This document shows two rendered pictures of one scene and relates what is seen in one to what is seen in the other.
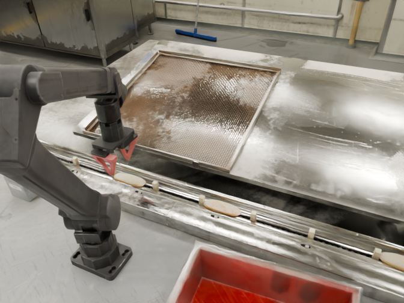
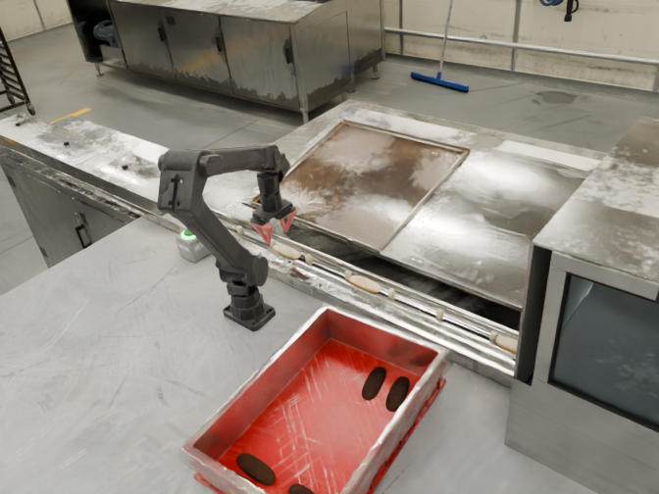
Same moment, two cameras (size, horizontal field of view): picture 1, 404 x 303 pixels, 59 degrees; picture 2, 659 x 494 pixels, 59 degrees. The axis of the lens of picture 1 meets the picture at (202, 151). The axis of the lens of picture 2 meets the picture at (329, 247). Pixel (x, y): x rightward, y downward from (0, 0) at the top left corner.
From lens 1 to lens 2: 69 cm
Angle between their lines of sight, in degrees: 13
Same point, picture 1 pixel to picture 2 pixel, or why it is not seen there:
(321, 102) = (500, 189)
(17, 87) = (194, 166)
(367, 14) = not seen: outside the picture
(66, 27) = (261, 70)
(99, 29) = (301, 74)
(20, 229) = (184, 284)
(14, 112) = (190, 180)
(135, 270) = (275, 326)
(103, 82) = (261, 158)
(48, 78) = (213, 160)
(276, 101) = (452, 185)
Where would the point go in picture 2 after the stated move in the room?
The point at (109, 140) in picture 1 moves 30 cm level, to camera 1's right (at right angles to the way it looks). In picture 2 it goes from (267, 211) to (377, 215)
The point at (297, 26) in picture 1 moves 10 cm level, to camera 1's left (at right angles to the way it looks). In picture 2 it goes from (596, 73) to (582, 73)
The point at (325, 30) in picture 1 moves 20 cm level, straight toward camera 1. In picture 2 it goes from (641, 81) to (635, 90)
